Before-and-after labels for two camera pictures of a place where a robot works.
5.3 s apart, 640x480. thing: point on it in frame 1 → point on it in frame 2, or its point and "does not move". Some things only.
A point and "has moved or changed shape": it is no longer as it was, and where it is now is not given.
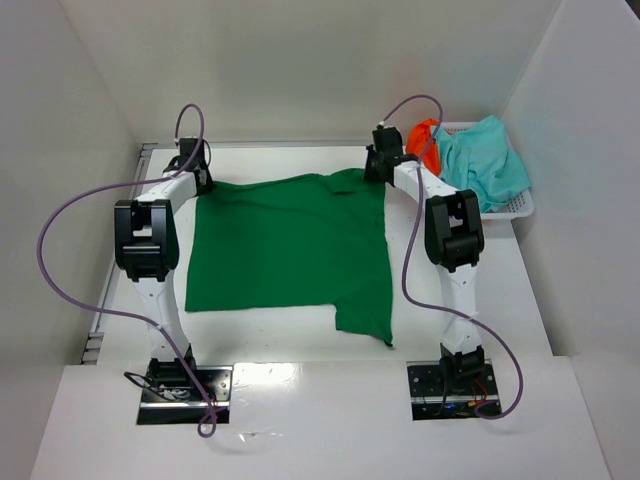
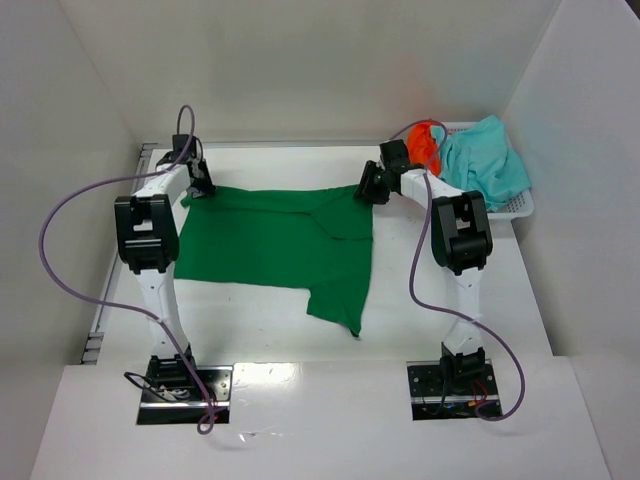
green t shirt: (292, 241) has moved or changed shape
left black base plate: (183, 405) does not move
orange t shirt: (418, 142) does not move
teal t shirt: (477, 157) does not move
